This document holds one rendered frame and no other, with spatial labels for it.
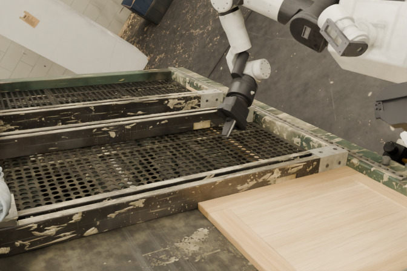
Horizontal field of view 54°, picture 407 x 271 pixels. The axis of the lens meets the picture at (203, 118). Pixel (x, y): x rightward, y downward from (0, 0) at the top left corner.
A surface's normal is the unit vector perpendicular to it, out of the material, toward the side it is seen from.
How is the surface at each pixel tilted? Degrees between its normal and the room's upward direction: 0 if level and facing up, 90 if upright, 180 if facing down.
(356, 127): 0
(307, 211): 58
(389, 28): 23
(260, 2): 52
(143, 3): 90
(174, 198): 90
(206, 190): 90
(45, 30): 90
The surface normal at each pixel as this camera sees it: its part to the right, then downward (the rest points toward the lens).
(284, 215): 0.05, -0.94
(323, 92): -0.72, -0.40
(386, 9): -0.85, -0.03
